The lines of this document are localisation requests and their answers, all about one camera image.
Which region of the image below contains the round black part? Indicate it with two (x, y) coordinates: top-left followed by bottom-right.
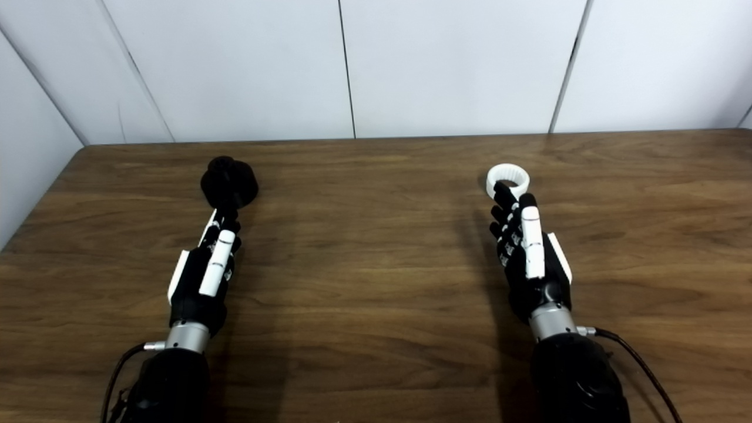
(200, 156), (260, 210)

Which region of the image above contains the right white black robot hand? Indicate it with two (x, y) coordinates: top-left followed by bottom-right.
(489, 181), (573, 325)

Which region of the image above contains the white toothed ring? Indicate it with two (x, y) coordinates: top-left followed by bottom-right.
(486, 163), (531, 200)

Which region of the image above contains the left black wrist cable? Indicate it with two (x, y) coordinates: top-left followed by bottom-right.
(100, 342), (166, 423)

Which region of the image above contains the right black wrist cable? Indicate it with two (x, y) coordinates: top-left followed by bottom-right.
(577, 326), (685, 423)

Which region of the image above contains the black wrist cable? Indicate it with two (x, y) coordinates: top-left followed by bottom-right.
(577, 326), (685, 423)
(100, 342), (166, 423)

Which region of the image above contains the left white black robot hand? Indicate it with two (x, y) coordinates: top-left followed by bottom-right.
(167, 207), (243, 337)

